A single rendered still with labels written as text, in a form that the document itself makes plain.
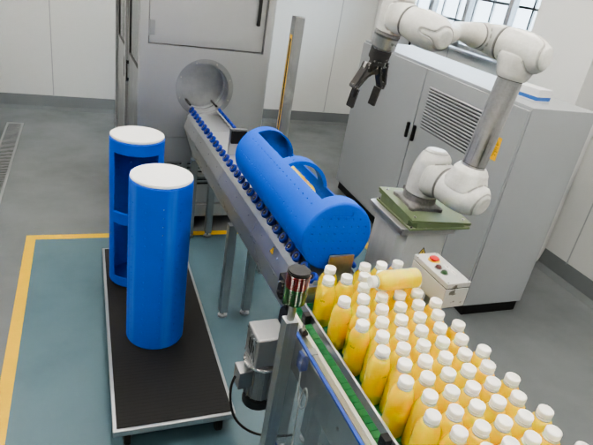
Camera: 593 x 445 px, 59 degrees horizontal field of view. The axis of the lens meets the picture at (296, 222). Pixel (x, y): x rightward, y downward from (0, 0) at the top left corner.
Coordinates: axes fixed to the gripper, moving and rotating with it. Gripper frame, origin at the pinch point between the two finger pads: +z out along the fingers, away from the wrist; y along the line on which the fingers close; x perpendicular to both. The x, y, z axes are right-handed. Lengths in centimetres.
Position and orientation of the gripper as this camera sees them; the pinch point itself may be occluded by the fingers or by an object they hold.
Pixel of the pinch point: (361, 102)
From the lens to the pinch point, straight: 200.3
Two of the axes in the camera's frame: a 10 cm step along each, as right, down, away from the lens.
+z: -2.9, 8.1, 5.1
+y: 6.7, -2.1, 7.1
